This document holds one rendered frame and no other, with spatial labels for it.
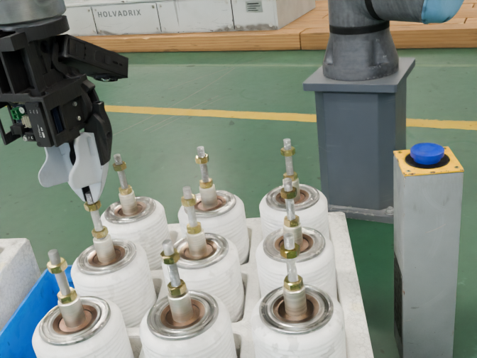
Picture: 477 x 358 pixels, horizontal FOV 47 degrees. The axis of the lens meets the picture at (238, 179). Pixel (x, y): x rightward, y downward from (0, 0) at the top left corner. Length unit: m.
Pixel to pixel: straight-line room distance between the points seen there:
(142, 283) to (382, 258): 0.52
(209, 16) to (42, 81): 2.36
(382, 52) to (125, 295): 0.68
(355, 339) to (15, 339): 0.51
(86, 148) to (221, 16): 2.30
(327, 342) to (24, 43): 0.41
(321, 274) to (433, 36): 1.93
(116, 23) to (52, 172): 2.65
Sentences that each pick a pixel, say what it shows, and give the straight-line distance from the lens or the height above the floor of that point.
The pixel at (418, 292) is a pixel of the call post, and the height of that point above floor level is 0.14.
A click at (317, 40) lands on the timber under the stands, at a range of 2.61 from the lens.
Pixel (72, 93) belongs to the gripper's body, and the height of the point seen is 0.47.
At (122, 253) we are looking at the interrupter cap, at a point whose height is 0.25.
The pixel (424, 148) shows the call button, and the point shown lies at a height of 0.33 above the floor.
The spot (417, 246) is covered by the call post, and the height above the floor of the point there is 0.21.
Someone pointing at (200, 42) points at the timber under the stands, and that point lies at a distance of 2.88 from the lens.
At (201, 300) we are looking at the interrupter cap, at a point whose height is 0.25.
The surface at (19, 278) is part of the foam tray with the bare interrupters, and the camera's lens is 0.96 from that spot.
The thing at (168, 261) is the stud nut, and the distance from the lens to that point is 0.54.
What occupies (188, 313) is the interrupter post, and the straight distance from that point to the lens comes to 0.58.
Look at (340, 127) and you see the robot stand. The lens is 1.12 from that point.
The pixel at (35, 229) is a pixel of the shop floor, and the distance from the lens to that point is 1.41.
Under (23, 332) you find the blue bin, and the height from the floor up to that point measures 0.09.
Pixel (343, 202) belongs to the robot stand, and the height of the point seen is 0.03.
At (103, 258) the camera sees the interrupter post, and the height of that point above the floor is 0.26.
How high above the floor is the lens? 0.62
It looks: 26 degrees down
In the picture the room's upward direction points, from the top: 8 degrees counter-clockwise
